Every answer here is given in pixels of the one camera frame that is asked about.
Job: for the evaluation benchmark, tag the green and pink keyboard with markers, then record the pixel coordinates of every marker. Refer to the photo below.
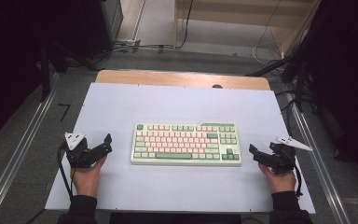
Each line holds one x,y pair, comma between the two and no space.
185,144

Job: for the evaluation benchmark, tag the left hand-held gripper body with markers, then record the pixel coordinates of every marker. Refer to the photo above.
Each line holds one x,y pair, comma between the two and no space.
76,154

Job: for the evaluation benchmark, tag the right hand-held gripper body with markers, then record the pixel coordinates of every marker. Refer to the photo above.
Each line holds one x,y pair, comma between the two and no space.
281,158

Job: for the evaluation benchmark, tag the white table cover board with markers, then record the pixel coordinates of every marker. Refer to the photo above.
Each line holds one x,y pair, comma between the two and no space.
174,102

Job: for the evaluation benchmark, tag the black cabinet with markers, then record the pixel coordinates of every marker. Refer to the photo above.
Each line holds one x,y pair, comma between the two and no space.
101,25

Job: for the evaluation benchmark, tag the person's right hand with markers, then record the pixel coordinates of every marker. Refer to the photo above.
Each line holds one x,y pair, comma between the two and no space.
281,183

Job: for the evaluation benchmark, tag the metal floor rail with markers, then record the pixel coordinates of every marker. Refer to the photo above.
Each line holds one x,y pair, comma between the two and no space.
318,161
15,158

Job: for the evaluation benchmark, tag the person's left hand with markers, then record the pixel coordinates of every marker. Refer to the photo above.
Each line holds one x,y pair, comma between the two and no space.
87,182

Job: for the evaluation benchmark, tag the light wooden shelf unit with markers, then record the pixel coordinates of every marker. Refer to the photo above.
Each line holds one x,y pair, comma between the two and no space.
245,14

